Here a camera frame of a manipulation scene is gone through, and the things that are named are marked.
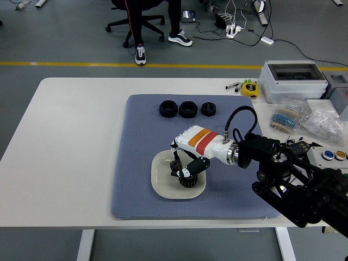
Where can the grey device box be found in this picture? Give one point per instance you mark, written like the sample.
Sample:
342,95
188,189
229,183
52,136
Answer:
340,95

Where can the white table leg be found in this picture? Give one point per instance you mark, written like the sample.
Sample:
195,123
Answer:
85,244
285,244

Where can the bag of clear plastic parts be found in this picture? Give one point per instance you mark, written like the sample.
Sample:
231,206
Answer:
326,125

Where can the large black hex nut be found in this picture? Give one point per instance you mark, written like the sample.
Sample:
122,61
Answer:
183,112
163,111

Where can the person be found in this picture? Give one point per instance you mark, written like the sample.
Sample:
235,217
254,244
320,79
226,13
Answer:
137,27

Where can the black digital meter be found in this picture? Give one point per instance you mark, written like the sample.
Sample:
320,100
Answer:
297,149

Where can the black office chair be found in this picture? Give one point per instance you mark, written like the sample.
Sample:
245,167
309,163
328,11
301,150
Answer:
152,25

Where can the large black gear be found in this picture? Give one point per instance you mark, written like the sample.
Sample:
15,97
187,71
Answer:
187,183

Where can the white square plate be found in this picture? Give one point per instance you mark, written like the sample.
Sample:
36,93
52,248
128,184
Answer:
163,182

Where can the white power strip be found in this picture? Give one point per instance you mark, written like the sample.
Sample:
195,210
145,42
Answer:
233,30

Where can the blue-grey textured mat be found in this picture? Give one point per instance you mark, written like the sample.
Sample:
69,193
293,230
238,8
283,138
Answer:
136,163

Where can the black and white marker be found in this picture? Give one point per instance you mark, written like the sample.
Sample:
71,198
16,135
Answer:
231,86

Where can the bag of blue resistors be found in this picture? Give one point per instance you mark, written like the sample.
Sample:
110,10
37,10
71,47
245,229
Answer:
285,119

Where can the white desk leg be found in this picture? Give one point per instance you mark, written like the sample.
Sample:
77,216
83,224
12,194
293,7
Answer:
261,13

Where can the grey electrical enclosure box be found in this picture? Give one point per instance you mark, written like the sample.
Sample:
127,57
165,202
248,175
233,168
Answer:
288,88

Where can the white power adapter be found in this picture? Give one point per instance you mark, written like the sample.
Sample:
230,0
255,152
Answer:
267,40

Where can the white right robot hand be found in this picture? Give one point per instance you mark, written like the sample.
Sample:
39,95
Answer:
201,144

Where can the yellow tape measure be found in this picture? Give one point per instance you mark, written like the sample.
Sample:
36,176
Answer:
250,89

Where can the small black hex nut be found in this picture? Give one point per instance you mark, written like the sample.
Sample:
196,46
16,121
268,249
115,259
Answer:
204,111

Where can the white flat box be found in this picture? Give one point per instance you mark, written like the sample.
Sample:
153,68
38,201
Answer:
320,104

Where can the white push button box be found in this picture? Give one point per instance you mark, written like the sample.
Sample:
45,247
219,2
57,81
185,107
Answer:
316,157

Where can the green capped marker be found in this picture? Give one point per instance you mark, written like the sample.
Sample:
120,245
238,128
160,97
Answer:
247,81

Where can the black power brick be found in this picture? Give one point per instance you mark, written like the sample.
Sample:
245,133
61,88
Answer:
220,20

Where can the black desk phone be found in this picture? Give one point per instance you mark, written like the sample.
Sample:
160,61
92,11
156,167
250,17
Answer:
188,16

